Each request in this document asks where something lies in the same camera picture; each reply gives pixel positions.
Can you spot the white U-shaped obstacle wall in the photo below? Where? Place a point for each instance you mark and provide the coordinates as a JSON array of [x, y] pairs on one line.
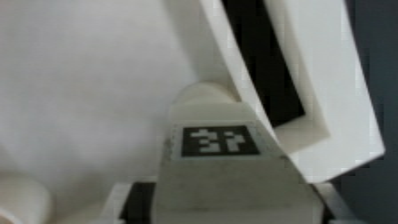
[[331, 138]]

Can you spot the white square table top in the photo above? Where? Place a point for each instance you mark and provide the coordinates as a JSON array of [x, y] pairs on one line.
[[98, 58]]

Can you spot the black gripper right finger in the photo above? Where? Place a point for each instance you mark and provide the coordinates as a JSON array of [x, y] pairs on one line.
[[341, 215]]

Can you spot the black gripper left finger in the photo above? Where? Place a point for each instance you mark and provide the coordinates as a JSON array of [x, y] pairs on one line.
[[126, 209]]

